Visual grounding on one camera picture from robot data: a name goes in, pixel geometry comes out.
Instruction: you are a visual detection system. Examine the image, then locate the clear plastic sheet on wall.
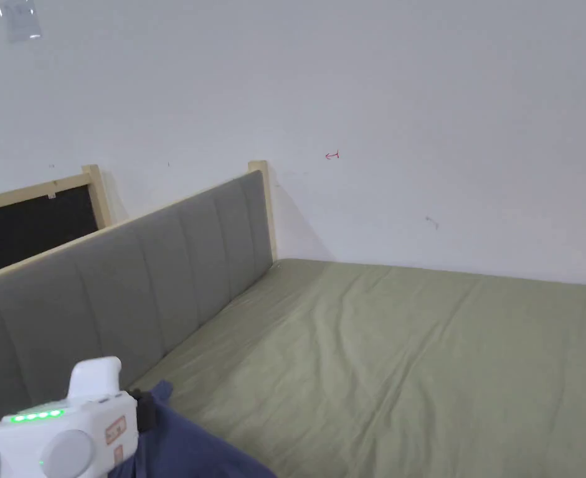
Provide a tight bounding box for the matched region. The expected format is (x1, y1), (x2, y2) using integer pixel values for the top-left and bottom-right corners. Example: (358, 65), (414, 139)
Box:
(0, 0), (44, 45)

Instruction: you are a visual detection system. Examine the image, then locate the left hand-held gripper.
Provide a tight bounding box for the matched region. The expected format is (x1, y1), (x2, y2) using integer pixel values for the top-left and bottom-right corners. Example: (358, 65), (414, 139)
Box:
(0, 355), (157, 478)

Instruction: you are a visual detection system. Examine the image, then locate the dark blue shirt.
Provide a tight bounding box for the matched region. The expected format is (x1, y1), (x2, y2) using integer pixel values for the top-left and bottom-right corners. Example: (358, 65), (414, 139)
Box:
(104, 380), (280, 478)

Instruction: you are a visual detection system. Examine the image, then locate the bed with pale green sheet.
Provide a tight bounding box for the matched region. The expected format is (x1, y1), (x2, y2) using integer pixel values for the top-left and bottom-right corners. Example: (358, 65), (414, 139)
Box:
(129, 258), (586, 478)

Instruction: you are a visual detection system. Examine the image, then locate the grey padded headboard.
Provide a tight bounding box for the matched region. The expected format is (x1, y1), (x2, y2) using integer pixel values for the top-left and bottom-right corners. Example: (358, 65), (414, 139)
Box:
(0, 160), (278, 445)

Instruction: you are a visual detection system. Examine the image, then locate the black board with wooden frame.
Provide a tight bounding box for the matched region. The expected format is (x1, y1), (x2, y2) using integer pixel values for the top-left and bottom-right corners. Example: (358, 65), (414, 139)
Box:
(0, 165), (112, 281)

